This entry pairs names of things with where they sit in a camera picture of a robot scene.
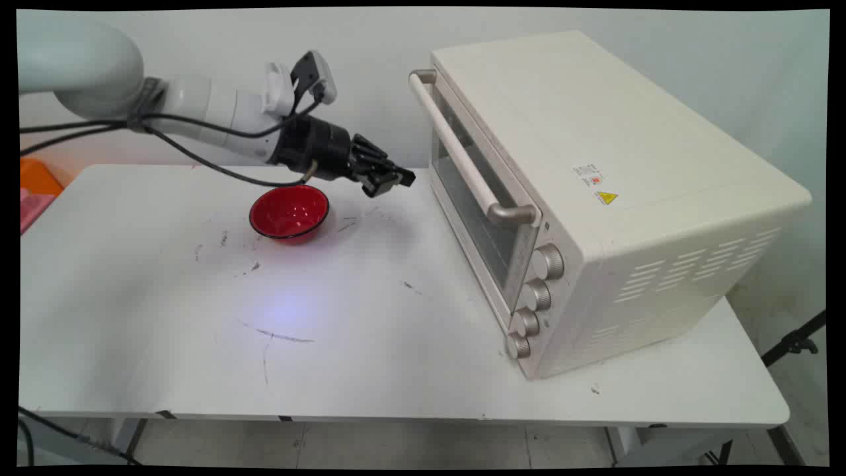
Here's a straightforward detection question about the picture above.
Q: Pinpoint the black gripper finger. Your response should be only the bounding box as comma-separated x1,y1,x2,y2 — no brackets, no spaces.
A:
360,171,416,198
352,134,406,175

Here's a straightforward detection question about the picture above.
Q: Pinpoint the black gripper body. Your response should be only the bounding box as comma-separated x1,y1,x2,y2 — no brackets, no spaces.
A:
268,116,358,183

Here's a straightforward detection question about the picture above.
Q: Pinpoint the glass oven door with handle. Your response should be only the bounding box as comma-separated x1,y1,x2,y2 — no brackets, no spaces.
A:
408,68,545,317

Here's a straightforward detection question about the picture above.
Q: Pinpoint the red bowl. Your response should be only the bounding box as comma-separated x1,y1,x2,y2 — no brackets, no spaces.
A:
249,184,330,243

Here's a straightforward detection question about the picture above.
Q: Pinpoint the cream toaster oven body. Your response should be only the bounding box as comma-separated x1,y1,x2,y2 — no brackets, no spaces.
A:
428,30,812,381

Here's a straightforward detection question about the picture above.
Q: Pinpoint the orange box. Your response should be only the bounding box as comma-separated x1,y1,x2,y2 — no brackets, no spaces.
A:
20,158,65,198

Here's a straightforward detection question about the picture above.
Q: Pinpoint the pink box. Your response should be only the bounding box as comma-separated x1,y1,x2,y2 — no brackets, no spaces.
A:
20,188,57,236

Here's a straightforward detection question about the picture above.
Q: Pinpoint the grey table leg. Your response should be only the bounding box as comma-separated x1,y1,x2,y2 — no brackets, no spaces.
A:
111,418,150,465

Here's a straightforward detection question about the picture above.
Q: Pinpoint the black tripod stand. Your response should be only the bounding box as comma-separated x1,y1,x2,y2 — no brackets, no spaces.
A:
760,309,828,368

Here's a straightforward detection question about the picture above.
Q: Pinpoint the black table leg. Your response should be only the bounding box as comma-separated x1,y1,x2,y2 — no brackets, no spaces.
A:
767,426,808,467

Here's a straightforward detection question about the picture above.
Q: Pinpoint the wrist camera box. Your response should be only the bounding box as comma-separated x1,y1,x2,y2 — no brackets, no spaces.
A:
289,51,338,106

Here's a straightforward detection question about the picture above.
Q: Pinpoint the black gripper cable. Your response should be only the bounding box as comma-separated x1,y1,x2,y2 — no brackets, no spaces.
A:
19,122,318,187

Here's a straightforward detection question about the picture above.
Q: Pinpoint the black camera cable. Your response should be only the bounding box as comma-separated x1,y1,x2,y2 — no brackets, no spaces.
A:
19,96,325,139

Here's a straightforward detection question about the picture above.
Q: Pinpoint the black floor cable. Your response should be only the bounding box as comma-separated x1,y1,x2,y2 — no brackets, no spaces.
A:
19,405,143,467

